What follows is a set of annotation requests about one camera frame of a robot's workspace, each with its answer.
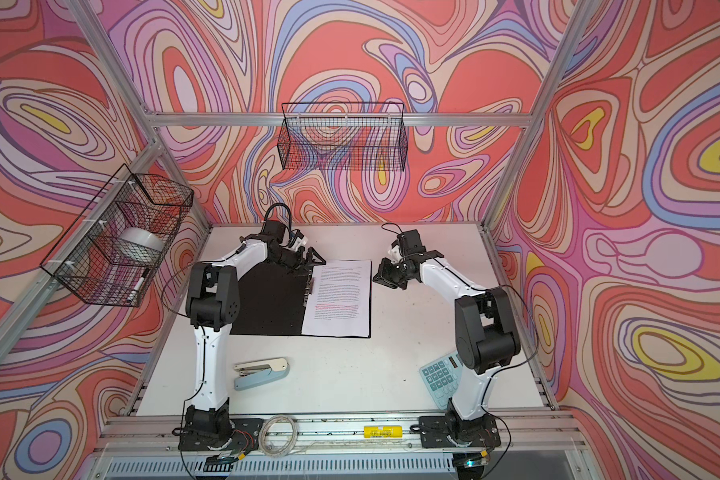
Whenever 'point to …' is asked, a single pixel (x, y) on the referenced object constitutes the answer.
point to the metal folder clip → (307, 289)
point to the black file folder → (273, 301)
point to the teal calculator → (442, 378)
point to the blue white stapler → (260, 372)
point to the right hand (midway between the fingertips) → (377, 284)
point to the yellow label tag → (383, 432)
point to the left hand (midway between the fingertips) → (320, 264)
